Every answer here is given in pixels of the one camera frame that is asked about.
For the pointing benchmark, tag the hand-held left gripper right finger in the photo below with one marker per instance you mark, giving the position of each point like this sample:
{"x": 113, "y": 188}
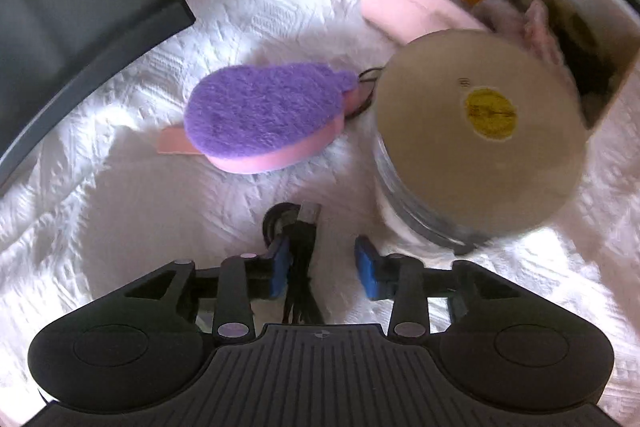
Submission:
{"x": 365, "y": 272}

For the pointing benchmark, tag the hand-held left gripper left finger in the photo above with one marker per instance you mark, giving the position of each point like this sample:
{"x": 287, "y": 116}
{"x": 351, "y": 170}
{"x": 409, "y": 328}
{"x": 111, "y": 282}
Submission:
{"x": 280, "y": 268}

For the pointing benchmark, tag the pink knitted plush shoe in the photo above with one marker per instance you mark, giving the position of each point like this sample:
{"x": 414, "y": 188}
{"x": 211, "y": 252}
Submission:
{"x": 535, "y": 27}

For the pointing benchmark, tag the calico furry plush tail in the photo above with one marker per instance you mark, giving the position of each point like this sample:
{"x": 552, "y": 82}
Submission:
{"x": 575, "y": 22}

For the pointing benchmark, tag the purple and pink sponge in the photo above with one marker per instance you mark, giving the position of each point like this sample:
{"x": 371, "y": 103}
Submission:
{"x": 260, "y": 112}

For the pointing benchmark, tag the clear plastic jar gold lid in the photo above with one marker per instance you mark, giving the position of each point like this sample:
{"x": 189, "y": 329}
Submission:
{"x": 480, "y": 132}

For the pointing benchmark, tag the black computer monitor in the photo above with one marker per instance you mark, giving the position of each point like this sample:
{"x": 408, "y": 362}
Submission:
{"x": 75, "y": 7}

